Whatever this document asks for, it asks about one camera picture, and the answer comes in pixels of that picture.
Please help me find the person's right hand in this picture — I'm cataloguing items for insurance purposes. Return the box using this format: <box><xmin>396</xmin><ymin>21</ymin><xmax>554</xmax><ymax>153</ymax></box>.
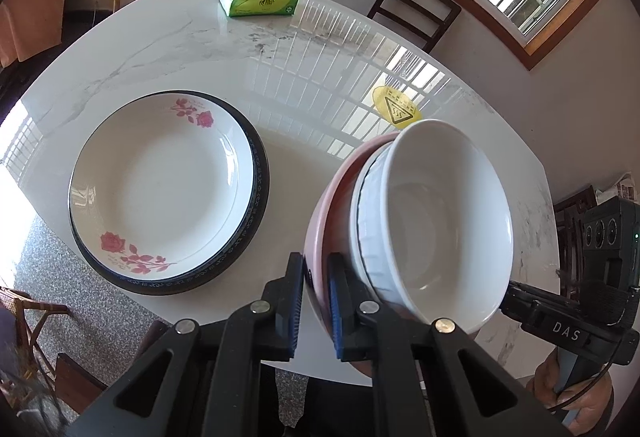
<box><xmin>526</xmin><ymin>350</ymin><xmax>614</xmax><ymax>436</ymax></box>

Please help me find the white rabbit print bowl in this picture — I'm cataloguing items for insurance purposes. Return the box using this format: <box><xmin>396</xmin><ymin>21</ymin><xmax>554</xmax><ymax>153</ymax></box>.
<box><xmin>348</xmin><ymin>141</ymin><xmax>404</xmax><ymax>309</ymax></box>

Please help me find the yellow warning sticker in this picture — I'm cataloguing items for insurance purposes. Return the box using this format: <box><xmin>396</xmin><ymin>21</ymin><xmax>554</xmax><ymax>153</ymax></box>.
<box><xmin>372</xmin><ymin>86</ymin><xmax>422</xmax><ymax>129</ymax></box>

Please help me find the dark wooden chair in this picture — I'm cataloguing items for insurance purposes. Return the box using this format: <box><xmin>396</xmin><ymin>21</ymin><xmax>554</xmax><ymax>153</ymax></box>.
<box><xmin>368</xmin><ymin>0</ymin><xmax>461</xmax><ymax>53</ymax></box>

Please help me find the pink bowl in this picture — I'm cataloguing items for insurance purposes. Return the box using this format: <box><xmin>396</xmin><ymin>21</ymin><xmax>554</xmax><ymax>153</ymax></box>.
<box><xmin>303</xmin><ymin>132</ymin><xmax>397</xmax><ymax>384</ymax></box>

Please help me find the white bowl with blue cartoon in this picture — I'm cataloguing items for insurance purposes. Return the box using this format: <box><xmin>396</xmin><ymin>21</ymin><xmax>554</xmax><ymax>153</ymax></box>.
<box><xmin>380</xmin><ymin>119</ymin><xmax>514</xmax><ymax>333</ymax></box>

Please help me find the white plate with pink flowers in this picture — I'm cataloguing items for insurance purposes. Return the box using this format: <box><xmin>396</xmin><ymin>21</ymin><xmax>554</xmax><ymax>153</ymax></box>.
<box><xmin>67</xmin><ymin>92</ymin><xmax>256</xmax><ymax>282</ymax></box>

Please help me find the dark rimmed plate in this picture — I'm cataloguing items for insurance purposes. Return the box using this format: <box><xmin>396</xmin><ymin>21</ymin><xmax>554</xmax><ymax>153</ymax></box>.
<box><xmin>69</xmin><ymin>88</ymin><xmax>271</xmax><ymax>296</ymax></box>

